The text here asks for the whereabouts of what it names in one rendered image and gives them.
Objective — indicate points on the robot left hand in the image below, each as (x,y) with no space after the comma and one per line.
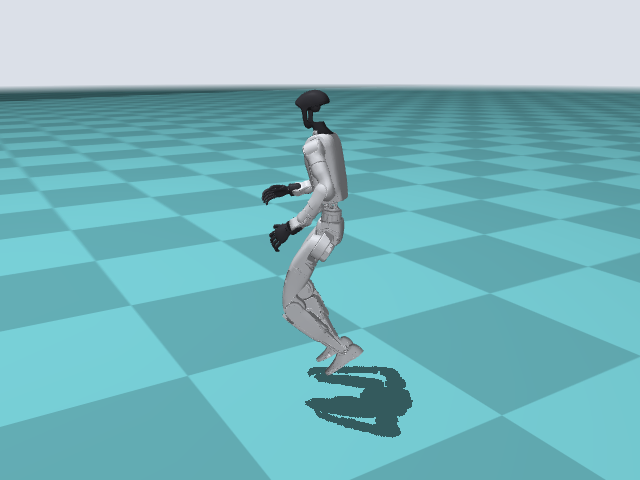
(281,234)

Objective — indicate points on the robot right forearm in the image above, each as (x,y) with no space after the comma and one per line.
(306,188)

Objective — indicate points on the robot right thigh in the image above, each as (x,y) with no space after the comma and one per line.
(308,289)

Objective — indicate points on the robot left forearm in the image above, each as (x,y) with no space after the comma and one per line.
(311,210)

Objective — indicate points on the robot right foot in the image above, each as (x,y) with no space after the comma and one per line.
(329,353)

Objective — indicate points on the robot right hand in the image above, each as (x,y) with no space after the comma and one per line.
(279,191)

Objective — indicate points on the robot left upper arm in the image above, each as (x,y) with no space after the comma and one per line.
(314,152)

